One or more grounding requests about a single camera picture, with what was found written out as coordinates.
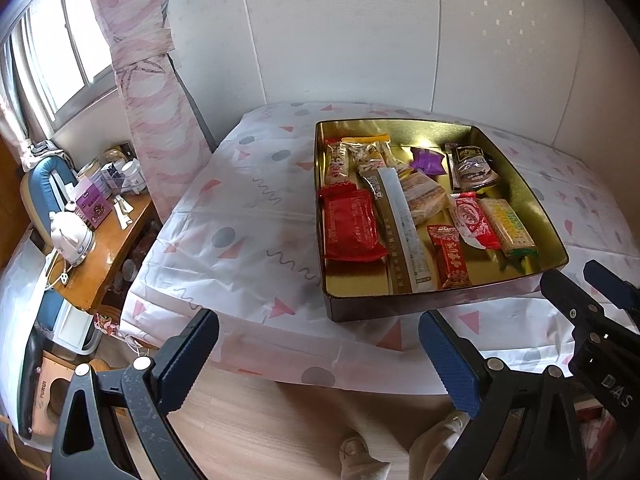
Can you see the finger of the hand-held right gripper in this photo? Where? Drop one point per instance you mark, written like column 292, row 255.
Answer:
column 612, row 280
column 570, row 295

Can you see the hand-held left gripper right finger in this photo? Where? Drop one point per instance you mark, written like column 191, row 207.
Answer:
column 450, row 365

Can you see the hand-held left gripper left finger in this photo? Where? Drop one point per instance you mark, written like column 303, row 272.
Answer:
column 185, row 360

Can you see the yellow and green cracker packet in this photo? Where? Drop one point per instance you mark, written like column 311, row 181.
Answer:
column 507, row 225

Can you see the red patterned snack bar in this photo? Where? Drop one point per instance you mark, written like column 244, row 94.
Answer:
column 450, row 260

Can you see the gold tin box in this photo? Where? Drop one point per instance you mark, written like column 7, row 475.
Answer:
column 350, row 305

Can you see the red and white snack packet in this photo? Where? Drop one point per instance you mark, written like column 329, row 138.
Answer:
column 472, row 217

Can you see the long gold and white packet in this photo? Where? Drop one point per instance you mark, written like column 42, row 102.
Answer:
column 400, row 225

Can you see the brown kraft snack packet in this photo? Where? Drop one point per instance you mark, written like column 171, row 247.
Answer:
column 475, row 175

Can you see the clear beige pastry packet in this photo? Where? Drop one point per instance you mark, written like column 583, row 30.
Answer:
column 425, row 200

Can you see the large plain red packet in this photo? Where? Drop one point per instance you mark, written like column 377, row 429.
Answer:
column 350, row 225

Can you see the dark brown snack packet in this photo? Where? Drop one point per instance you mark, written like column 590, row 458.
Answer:
column 467, row 151

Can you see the purple snack packet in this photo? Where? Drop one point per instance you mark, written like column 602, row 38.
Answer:
column 426, row 161

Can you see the clear yellow-edged nut packet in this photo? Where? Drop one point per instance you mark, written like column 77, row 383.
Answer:
column 365, row 152

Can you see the white plastic bin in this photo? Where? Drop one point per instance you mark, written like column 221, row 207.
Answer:
column 75, row 330

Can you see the white patterned tablecloth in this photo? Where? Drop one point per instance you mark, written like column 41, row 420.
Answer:
column 240, row 260

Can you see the wooden side table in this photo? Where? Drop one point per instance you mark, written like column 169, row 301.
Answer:
column 105, row 260

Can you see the person's white socked foot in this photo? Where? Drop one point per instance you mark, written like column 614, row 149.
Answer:
column 362, row 460

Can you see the silver tube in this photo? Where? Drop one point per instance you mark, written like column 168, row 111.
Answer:
column 122, row 210

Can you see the white electric kettle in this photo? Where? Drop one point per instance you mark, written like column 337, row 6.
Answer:
column 70, row 235

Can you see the white plastic sheet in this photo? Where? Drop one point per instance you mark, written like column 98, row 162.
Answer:
column 15, row 300

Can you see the purple box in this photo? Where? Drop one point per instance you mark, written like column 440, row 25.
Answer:
column 92, row 205

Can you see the metal can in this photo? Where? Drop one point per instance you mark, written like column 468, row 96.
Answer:
column 90, row 170

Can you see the blue chair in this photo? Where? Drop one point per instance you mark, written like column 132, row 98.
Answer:
column 37, row 185

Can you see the pink patterned curtain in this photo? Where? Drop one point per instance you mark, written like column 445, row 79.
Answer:
column 150, row 110
column 12, row 130

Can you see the window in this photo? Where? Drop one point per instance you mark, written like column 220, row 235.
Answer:
column 75, row 60

